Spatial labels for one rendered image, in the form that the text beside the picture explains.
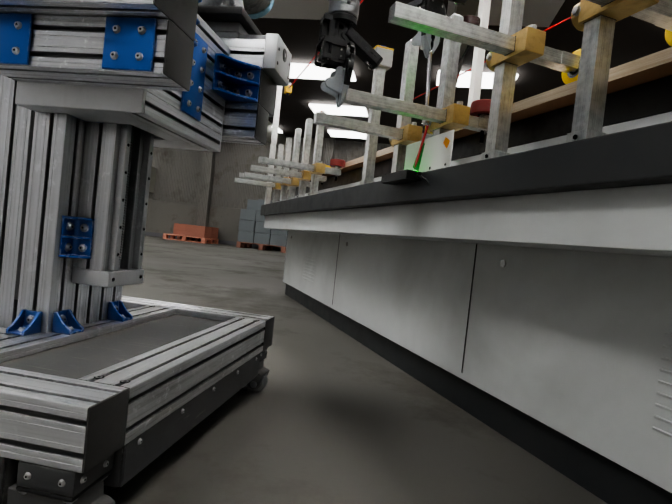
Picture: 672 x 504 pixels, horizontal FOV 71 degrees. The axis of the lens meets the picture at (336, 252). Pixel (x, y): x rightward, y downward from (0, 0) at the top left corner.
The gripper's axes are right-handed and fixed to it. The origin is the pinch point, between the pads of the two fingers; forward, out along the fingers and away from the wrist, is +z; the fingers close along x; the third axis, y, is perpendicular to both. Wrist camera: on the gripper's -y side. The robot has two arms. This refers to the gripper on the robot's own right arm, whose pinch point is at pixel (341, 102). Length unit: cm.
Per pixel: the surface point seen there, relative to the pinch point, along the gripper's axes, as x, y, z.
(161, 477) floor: 19, 34, 83
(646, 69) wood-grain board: 44, -46, -5
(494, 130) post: 21.9, -29.6, 5.7
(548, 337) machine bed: 23, -51, 52
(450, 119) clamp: 3.9, -28.8, -0.4
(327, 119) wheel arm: -23.5, -3.7, -1.4
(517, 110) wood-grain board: 8.6, -45.7, -5.0
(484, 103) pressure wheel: 3.1, -39.2, -6.9
